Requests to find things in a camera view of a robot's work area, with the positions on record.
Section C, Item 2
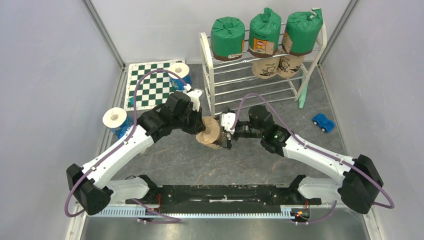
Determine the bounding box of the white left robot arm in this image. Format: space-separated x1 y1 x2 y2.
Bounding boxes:
65 89 205 216

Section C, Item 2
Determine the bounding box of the brown roll with label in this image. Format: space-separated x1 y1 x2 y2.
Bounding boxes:
196 116 223 149

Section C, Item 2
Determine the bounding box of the brown roll with cartoon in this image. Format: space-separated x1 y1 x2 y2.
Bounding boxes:
251 56 280 80

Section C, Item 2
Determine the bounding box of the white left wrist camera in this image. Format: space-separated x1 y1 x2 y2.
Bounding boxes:
183 84 204 112

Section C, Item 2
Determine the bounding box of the brown paper roll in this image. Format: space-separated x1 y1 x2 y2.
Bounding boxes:
277 54 305 79

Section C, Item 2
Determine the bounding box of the blue toy car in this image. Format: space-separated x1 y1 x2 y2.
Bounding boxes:
312 113 336 133

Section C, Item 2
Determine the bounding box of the green white chessboard mat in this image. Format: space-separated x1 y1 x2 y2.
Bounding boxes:
123 59 185 111

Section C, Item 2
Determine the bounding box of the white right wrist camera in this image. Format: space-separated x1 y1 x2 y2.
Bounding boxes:
219 107 236 134

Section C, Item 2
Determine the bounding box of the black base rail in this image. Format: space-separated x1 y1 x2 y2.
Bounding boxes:
86 183 322 221

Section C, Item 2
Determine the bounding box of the blue white roll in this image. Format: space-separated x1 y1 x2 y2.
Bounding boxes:
102 107 133 138
168 62 192 91

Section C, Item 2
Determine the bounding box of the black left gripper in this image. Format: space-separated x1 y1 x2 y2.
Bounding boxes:
172 104 206 136

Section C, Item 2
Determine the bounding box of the blue white roll front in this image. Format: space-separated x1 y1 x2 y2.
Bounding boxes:
102 107 133 138

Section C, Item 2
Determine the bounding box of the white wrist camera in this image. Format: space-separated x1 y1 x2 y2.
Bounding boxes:
183 84 204 112
219 107 236 134

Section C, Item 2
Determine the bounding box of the mint green stick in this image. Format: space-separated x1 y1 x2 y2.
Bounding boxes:
298 83 308 109

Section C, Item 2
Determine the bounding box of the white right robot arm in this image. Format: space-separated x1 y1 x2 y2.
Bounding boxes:
217 105 384 214

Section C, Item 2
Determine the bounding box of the green brown roll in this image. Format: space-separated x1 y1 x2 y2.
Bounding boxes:
281 8 324 56

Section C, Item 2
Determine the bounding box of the green roll on shelf left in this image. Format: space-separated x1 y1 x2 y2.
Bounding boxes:
210 16 246 61

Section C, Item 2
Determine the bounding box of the cream metal shelf rack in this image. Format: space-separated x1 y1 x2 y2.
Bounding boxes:
199 25 328 117

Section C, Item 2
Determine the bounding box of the green paper roll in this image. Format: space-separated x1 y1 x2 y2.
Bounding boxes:
248 7 282 58

